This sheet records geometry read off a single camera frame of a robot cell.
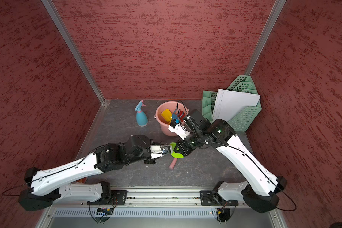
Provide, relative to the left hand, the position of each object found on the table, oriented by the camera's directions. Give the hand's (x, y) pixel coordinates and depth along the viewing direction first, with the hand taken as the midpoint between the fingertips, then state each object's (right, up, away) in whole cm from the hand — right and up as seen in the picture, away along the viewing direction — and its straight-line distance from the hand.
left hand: (160, 147), depth 66 cm
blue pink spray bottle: (-17, +12, +34) cm, 40 cm away
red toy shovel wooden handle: (+12, +15, +30) cm, 36 cm away
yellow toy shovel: (+1, +15, +34) cm, 37 cm away
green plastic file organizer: (+56, +37, +32) cm, 74 cm away
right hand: (+8, -1, -5) cm, 10 cm away
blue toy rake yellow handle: (+8, +14, +34) cm, 37 cm away
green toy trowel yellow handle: (+7, -2, -6) cm, 9 cm away
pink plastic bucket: (+4, +21, +30) cm, 37 cm away
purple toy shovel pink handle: (+6, -15, +19) cm, 25 cm away
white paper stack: (+43, +23, +26) cm, 55 cm away
